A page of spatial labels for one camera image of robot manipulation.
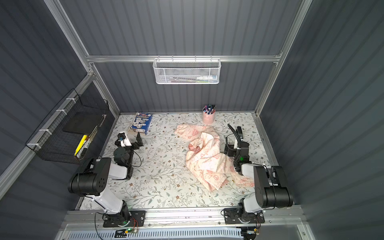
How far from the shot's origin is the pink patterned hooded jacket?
0.84 metres

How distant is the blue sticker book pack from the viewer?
1.10 meters

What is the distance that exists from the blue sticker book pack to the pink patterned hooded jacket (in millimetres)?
382
